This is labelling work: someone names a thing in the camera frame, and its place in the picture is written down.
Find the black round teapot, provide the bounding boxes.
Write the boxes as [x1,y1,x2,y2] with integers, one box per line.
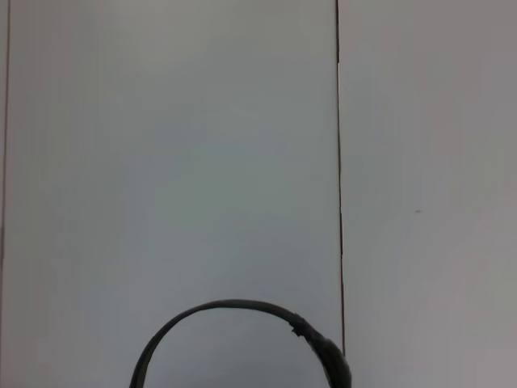
[128,298,353,388]

